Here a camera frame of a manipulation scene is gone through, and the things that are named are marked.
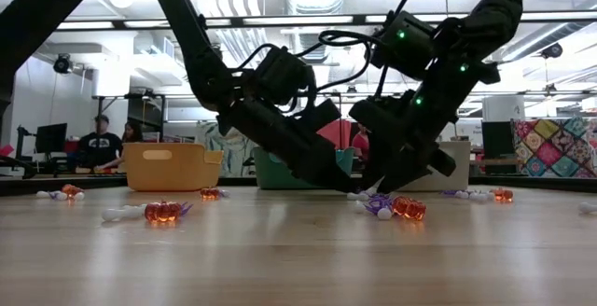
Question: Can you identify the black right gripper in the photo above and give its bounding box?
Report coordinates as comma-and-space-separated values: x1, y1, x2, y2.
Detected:
349, 91, 461, 194

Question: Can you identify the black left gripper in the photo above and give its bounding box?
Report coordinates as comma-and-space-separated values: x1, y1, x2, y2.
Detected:
216, 98, 364, 194

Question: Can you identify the pink fabric panel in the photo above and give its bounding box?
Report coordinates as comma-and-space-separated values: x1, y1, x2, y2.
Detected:
316, 118, 353, 151

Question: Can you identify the person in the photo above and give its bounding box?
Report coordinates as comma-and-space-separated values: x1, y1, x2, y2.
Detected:
76, 114, 124, 171
111, 119, 146, 170
351, 122, 373, 163

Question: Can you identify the teal plastic bin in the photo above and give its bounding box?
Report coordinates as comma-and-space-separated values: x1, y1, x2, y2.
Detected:
254, 146, 355, 191

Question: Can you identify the white plastic bin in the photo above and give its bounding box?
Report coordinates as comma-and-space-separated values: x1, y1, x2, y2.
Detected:
400, 140, 472, 193

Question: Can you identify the white green patterned fabric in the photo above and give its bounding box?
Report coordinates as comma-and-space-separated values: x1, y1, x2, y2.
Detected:
195, 120, 262, 177

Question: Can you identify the white round pillar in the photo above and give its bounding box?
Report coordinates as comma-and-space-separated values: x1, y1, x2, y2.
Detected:
482, 94, 526, 121

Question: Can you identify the yellow plastic bin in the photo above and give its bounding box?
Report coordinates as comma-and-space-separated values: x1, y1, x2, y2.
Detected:
122, 142, 225, 193

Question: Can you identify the colourful patchwork quilt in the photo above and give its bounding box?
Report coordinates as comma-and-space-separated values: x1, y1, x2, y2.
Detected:
511, 118, 597, 179

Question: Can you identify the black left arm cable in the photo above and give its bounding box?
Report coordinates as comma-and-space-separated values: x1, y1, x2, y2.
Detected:
234, 39, 374, 93

